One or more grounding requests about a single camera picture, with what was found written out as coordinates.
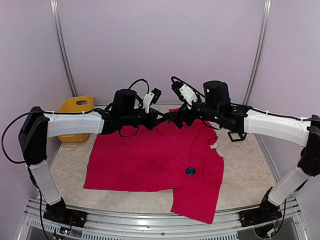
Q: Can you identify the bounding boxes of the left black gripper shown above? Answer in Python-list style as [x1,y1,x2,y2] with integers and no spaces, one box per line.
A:
[122,107,168,131]

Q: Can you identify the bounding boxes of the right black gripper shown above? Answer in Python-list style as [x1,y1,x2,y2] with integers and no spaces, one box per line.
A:
[165,94,222,128]

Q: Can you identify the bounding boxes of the magenta t-shirt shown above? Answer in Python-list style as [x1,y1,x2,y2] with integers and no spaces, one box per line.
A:
[84,120,224,224]

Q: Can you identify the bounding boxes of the yellow plastic basket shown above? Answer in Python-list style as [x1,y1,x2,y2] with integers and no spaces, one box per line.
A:
[58,95,95,143]

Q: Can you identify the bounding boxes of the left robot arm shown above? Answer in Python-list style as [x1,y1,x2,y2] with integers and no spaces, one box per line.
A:
[18,88,169,228]

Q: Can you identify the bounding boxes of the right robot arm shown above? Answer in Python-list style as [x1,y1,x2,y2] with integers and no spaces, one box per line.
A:
[171,76,320,227]

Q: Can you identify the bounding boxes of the white garment neck label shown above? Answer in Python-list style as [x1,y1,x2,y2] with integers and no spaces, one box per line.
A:
[210,143,218,149]

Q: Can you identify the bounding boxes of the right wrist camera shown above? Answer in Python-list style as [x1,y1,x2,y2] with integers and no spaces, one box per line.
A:
[171,76,201,110]

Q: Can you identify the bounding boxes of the aluminium front rail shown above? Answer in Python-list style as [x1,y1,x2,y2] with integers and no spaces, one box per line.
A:
[11,198,311,240]

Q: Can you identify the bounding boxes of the right aluminium post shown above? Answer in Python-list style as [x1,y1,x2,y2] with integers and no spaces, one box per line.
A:
[243,0,272,105]

